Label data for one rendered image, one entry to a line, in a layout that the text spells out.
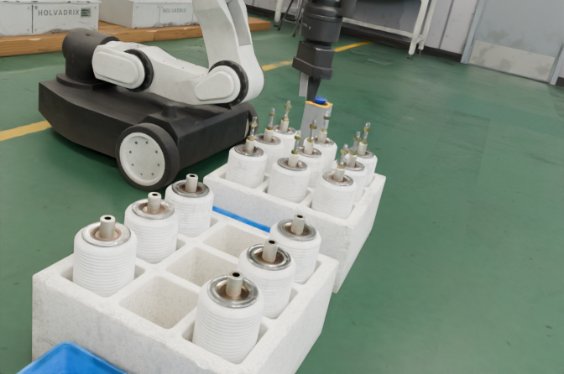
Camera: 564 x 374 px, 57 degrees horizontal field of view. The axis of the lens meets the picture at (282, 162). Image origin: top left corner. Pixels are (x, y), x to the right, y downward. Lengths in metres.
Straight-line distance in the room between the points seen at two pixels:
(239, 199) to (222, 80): 0.45
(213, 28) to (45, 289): 0.98
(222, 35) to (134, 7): 2.25
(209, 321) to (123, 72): 1.17
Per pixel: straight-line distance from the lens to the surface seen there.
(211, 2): 1.60
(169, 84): 1.74
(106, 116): 1.69
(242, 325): 0.76
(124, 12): 3.86
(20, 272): 1.25
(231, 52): 1.60
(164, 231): 0.94
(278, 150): 1.37
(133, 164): 1.60
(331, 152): 1.45
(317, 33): 1.14
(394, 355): 1.16
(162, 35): 3.99
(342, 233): 1.19
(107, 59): 1.82
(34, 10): 3.21
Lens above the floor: 0.71
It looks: 21 degrees down
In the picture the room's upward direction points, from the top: 11 degrees clockwise
